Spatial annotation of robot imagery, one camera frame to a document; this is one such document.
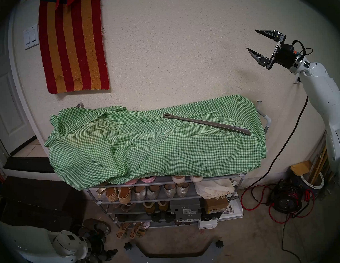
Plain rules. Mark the grey Vionic shoe box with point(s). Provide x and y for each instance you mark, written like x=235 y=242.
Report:
x=185 y=205
x=188 y=216

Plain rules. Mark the dark bucket with white rim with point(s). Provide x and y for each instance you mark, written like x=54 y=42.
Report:
x=317 y=186

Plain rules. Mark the small white box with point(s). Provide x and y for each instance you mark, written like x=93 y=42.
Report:
x=208 y=224

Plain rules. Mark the green white gingham cloth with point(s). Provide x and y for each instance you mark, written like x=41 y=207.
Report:
x=131 y=147

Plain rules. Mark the grey robot base platform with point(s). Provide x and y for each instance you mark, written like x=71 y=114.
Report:
x=134 y=261

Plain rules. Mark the yellow wooden stick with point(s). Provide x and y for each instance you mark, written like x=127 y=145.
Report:
x=319 y=166

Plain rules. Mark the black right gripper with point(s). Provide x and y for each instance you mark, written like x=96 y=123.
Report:
x=284 y=55

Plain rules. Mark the brown clog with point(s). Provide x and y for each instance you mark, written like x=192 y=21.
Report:
x=97 y=226

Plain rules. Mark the silver flat shoe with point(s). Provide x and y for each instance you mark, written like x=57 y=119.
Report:
x=153 y=192
x=182 y=190
x=138 y=193
x=169 y=191

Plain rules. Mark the white sneaker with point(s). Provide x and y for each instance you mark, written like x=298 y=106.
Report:
x=146 y=224

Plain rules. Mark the dark brown trunk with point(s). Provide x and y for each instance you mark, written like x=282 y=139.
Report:
x=36 y=203

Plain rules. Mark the black shoe box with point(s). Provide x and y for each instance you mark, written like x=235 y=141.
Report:
x=210 y=215

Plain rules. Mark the brown cardboard box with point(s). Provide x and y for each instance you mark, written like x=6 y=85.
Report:
x=215 y=205

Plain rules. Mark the grey metal shoe rack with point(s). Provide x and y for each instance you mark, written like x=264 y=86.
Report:
x=161 y=200

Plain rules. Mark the white wall outlet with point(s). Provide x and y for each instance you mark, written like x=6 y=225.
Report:
x=297 y=82

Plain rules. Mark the cream cloth bag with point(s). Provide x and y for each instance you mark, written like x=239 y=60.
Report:
x=213 y=189

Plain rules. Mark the white soled shoe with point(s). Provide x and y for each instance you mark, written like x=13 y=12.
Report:
x=196 y=178
x=178 y=179

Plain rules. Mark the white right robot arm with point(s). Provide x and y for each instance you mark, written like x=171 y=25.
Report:
x=323 y=96

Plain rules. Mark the tan espadrille sandal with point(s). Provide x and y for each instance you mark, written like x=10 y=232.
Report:
x=109 y=193
x=124 y=194

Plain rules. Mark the black door step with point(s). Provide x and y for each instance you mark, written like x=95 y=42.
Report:
x=29 y=164

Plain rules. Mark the flat white labelled box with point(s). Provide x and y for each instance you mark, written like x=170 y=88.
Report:
x=234 y=210

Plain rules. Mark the black base knob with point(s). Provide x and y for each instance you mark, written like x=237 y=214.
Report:
x=219 y=244
x=128 y=246

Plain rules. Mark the tan and dark shoe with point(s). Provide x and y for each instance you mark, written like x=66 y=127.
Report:
x=148 y=208
x=163 y=206

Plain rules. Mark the long grey metal shoehorn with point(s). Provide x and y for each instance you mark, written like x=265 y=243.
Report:
x=203 y=123

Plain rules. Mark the white light switch plate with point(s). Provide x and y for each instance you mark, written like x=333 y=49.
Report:
x=31 y=37

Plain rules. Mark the yellow cardboard box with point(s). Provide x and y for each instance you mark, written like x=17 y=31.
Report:
x=301 y=168

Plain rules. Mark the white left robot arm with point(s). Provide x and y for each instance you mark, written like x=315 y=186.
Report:
x=24 y=243

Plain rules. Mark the red yellow striped wall rug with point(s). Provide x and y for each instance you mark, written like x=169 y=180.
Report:
x=72 y=52

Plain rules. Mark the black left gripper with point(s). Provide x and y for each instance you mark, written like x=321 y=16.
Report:
x=96 y=249

